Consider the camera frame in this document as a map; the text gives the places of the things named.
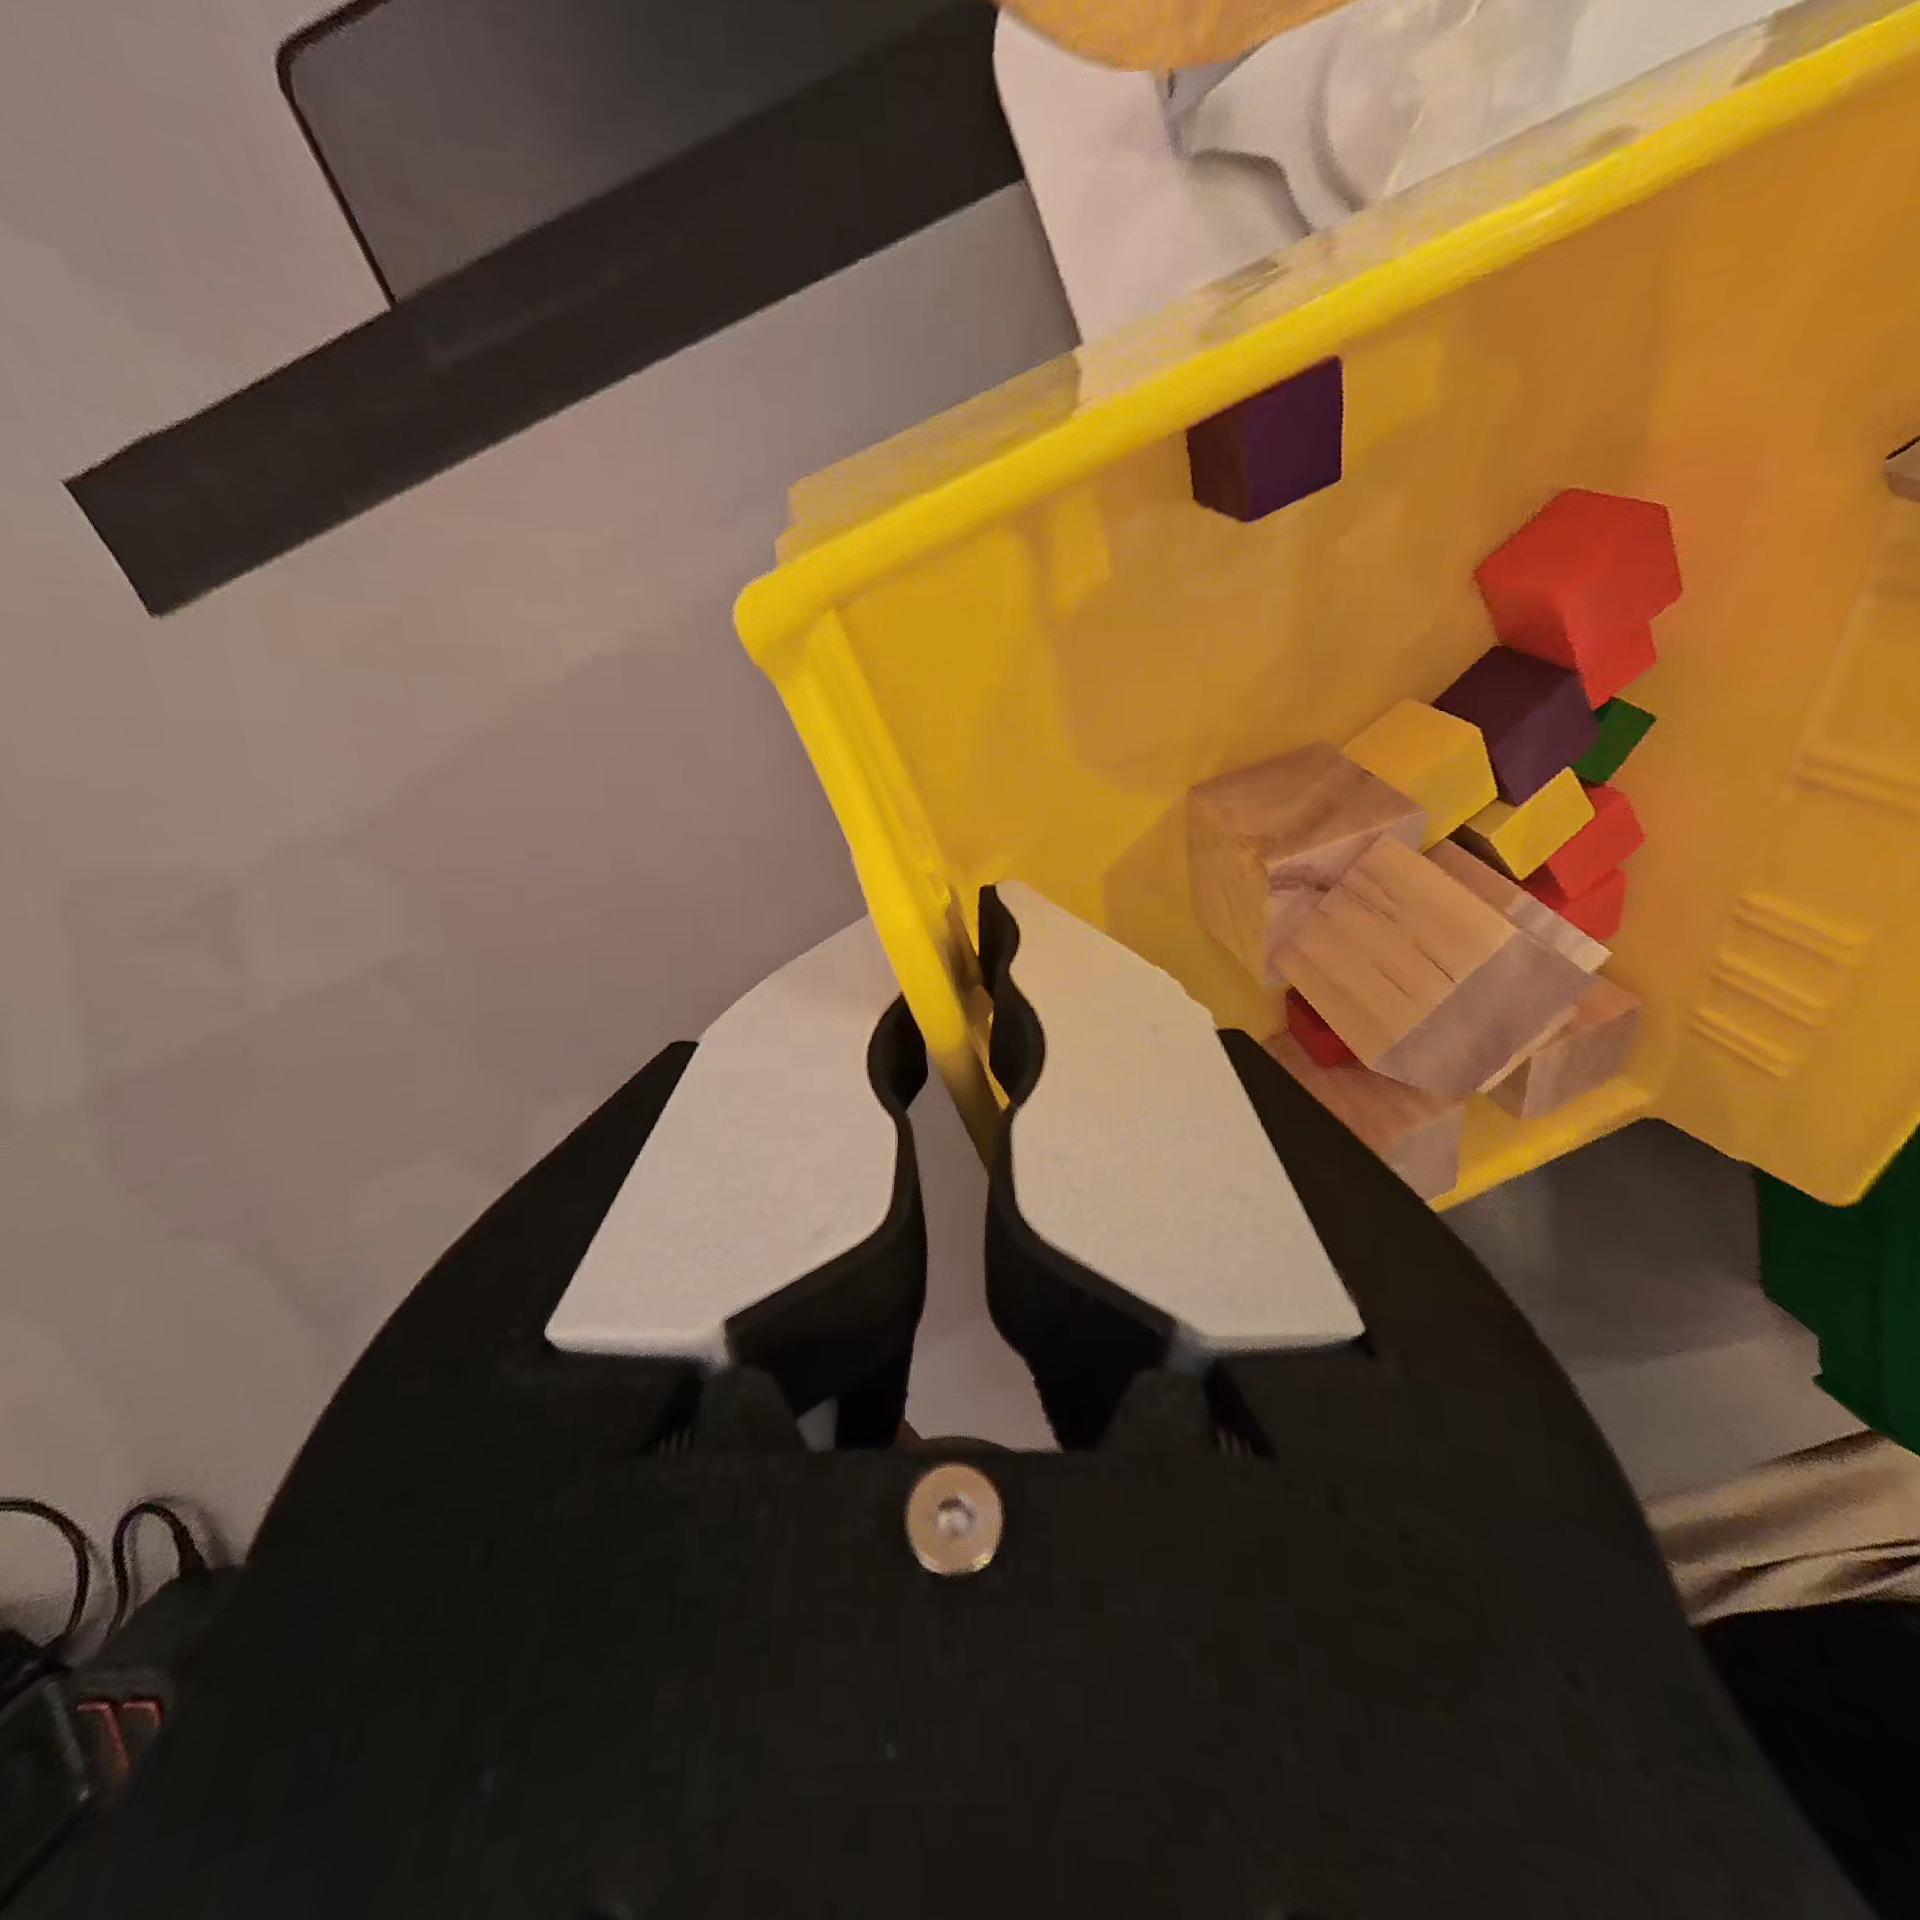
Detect person's beige trousers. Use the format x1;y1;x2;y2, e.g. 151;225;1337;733
1641;1431;1920;1633

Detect dark grey table mat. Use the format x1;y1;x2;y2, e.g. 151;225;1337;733
65;0;1040;620

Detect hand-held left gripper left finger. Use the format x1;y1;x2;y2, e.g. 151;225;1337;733
545;914;935;1445

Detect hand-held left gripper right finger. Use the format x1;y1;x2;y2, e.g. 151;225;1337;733
977;882;1370;1451

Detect person's dark upper clothing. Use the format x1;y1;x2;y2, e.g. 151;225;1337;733
1688;1604;1920;1920

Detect black device with red stripes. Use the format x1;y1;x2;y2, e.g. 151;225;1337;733
41;1679;176;1805

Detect wooden display board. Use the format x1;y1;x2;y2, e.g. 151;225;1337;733
996;0;1311;74

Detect pile of wooden cubes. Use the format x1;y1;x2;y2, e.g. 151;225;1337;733
1183;357;1684;1202

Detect yellow plastic box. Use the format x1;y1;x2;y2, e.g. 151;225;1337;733
732;0;1920;1212

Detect white board stand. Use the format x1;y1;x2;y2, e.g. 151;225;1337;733
996;0;1787;349

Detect black cable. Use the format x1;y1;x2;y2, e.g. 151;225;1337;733
0;1497;223;1671

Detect green plastic box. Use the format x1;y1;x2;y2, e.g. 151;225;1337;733
1755;1124;1920;1461

